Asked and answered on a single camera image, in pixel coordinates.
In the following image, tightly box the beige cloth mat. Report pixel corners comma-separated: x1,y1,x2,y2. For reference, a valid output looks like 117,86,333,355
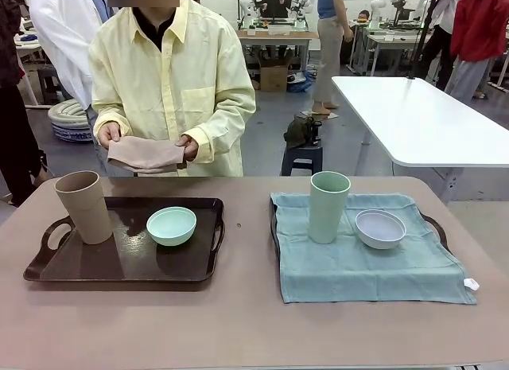
106,135,187,174

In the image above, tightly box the dark brown tray under tan cup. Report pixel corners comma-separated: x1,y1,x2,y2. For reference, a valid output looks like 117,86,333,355
22,196,227,284

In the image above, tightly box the person's left hand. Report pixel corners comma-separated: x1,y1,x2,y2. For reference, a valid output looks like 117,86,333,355
174,134,200,163

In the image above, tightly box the tall tan plastic cup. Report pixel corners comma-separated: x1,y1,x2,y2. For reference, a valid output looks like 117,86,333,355
53,169,114,246

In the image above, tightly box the bystander in dark clothes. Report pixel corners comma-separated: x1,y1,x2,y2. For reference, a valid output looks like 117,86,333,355
0,0,48,207

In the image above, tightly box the blue plastic bag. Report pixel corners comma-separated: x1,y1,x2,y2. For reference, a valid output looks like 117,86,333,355
286,69,317,94

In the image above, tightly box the person's right hand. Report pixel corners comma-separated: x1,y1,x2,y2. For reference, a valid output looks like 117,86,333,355
96,123,122,149

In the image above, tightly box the mint green bowl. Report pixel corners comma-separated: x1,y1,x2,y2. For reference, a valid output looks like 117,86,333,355
146,206,198,247

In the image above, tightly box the dark green bag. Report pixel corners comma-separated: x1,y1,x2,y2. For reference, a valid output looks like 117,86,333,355
283,114,323,150

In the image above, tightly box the blue-grey cloth mat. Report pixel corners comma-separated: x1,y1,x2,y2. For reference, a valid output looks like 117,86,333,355
270,192,481,306

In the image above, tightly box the white workbench with shelf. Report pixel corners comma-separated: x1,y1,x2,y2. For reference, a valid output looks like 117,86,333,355
14,31,55,108

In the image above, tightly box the open cardboard box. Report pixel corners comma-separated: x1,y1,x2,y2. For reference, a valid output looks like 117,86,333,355
254,51,294,93

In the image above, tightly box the wooden top workbench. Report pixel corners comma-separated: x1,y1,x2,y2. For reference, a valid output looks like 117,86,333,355
237,27,320,71

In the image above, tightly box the bystander in white shirt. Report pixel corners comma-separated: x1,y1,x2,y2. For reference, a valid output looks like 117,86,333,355
29,0,111,113

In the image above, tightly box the person's right forearm yellow sleeve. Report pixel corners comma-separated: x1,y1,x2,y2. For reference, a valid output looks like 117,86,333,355
90,103,130,137

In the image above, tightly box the person in yellow shirt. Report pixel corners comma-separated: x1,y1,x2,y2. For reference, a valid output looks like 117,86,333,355
87,0,257,177

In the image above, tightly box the white and blue floor cushion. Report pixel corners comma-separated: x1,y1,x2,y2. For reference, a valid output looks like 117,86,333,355
47,98,96,144

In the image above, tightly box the tall pale green plastic cup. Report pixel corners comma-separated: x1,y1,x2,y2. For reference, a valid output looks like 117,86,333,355
309,170,352,244

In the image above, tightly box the dark brown tray under green cup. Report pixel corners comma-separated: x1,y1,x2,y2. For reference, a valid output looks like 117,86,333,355
270,195,451,263

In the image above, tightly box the pale lavender bowl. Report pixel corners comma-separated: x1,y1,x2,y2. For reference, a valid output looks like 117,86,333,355
355,209,407,251

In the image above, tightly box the black slanted pole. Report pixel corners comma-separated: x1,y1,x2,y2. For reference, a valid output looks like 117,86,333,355
408,0,443,81

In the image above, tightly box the white side table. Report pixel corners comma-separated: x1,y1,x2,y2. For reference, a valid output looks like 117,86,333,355
331,75,509,206

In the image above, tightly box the grey plastic stool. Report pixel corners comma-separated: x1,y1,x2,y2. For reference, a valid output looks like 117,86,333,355
280,144,324,177

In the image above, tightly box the bystander in black trousers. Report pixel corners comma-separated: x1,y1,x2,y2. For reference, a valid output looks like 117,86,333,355
413,0,463,89

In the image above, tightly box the bystander in red jacket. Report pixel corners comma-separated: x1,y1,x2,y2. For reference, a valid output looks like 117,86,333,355
444,0,509,103

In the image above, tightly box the bystander in blue top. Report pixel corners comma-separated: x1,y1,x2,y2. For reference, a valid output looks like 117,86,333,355
312,0,355,116

